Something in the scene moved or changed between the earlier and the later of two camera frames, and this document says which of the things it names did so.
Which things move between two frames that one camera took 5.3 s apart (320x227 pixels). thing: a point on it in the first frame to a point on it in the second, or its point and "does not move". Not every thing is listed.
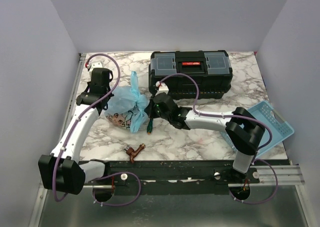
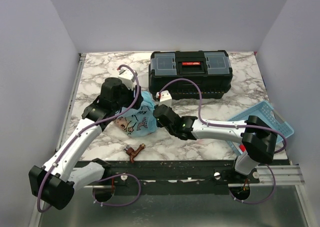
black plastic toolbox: (211, 69) does not move
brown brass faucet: (132, 153) does not move
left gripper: (90, 82) to (132, 93)
